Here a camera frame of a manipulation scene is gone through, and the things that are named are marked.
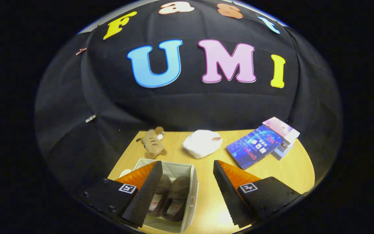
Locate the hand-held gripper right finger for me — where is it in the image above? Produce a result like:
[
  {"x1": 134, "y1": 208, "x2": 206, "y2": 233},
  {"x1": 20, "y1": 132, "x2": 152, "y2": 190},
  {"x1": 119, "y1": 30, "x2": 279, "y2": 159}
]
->
[{"x1": 212, "y1": 160, "x2": 308, "y2": 228}]

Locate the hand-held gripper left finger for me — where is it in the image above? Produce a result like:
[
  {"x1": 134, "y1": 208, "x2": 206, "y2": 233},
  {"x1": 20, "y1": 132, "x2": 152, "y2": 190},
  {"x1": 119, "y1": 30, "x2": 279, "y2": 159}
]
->
[{"x1": 78, "y1": 161, "x2": 163, "y2": 228}]

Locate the brown slipper shoe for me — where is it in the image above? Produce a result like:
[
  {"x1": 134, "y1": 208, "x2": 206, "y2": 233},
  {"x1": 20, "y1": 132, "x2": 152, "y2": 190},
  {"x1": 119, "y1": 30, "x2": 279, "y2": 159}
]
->
[
  {"x1": 162, "y1": 176, "x2": 191, "y2": 222},
  {"x1": 148, "y1": 175, "x2": 172, "y2": 217}
]

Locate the beige grey fabric storage box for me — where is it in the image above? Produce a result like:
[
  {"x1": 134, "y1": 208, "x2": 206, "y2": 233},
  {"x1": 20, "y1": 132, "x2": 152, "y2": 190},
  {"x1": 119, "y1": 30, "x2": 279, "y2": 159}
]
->
[{"x1": 119, "y1": 158, "x2": 199, "y2": 234}]

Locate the brown plush toy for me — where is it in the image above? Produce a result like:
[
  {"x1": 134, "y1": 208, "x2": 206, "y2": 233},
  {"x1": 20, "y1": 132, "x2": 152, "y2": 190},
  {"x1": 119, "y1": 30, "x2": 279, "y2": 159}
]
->
[{"x1": 136, "y1": 126, "x2": 168, "y2": 160}]

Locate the light blue book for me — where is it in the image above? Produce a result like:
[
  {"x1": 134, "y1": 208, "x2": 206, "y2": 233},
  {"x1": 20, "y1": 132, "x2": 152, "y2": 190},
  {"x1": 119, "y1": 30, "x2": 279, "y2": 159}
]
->
[{"x1": 271, "y1": 143, "x2": 294, "y2": 161}]

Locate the white-edged book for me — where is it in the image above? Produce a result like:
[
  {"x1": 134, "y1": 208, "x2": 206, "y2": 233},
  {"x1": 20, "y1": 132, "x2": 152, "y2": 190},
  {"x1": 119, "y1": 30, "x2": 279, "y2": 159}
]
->
[{"x1": 278, "y1": 138, "x2": 298, "y2": 153}]

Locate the pink book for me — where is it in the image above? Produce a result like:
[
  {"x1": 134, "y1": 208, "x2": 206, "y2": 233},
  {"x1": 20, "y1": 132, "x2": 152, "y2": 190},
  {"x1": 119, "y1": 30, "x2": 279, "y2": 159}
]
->
[{"x1": 262, "y1": 117, "x2": 300, "y2": 145}]

